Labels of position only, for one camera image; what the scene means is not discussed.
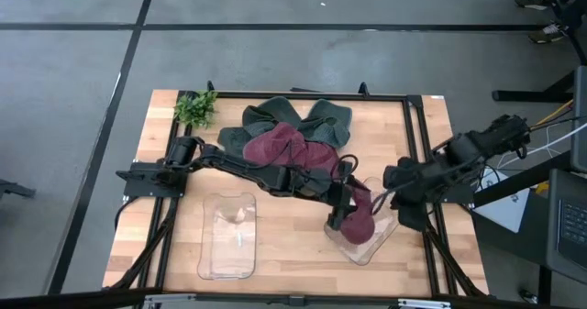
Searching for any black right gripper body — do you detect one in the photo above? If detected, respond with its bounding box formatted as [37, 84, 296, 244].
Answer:
[399, 158, 444, 205]

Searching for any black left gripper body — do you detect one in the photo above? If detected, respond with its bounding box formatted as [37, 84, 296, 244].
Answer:
[318, 161, 359, 214]

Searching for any maroon baseball cap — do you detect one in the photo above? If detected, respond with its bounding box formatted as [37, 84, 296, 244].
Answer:
[293, 138, 343, 178]
[242, 121, 317, 168]
[341, 180, 377, 246]

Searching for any clear plastic bin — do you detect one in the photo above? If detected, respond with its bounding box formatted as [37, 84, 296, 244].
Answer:
[196, 192, 258, 281]
[323, 175, 400, 267]

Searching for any white box with logo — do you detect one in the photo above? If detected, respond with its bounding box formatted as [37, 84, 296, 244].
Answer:
[471, 167, 533, 235]

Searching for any black side desk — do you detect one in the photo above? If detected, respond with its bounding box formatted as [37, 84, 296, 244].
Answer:
[471, 150, 587, 309]

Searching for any black desk leg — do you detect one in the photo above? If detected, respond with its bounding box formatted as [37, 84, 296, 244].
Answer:
[492, 70, 587, 104]

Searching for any grey laptop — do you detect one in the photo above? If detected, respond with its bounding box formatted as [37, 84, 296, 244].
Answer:
[546, 168, 587, 286]

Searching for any small artificial green plant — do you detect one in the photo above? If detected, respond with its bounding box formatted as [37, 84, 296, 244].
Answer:
[172, 89, 219, 129]

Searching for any grey monitor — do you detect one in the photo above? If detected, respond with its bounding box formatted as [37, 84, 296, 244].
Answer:
[570, 65, 587, 173]

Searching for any person's shoe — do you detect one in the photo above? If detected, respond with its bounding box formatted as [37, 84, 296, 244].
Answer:
[514, 0, 551, 11]
[527, 22, 570, 44]

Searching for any person's leg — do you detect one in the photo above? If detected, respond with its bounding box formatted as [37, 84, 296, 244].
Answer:
[543, 0, 587, 30]

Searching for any dark chair base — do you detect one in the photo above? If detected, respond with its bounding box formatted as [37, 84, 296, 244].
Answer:
[0, 178, 37, 201]

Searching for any black aluminium table frame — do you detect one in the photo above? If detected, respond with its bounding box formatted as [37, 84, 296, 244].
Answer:
[103, 82, 490, 301]

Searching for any silver metal bracket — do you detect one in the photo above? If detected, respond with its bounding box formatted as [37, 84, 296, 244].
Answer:
[144, 293, 196, 309]
[396, 298, 453, 309]

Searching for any white cable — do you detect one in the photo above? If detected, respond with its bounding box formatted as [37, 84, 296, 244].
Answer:
[497, 121, 587, 171]

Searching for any thin black cable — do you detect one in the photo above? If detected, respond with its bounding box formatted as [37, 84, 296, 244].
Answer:
[529, 115, 587, 132]

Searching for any yellow cable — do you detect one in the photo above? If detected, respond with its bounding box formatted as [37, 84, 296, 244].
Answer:
[534, 98, 574, 127]

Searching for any black frame crossbar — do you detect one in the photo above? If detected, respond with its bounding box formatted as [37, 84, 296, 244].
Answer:
[0, 286, 587, 309]

